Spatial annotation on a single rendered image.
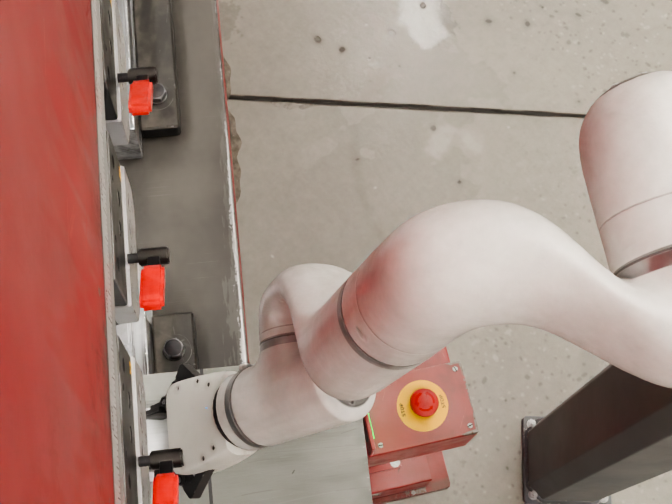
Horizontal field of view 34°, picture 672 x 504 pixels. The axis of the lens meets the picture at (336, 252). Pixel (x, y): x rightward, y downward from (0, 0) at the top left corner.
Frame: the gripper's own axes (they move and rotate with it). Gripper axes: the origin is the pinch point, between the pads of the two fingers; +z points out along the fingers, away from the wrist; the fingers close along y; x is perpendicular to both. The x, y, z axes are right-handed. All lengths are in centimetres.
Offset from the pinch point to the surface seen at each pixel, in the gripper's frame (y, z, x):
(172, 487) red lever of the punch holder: 8.9, -22.6, -14.8
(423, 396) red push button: -5.9, -5.3, 39.9
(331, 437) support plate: 1.3, -10.6, 16.7
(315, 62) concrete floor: -102, 58, 90
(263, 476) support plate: 5.0, -5.3, 10.3
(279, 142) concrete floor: -82, 65, 82
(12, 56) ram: -10, -54, -46
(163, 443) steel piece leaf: 0.0, 1.8, 1.6
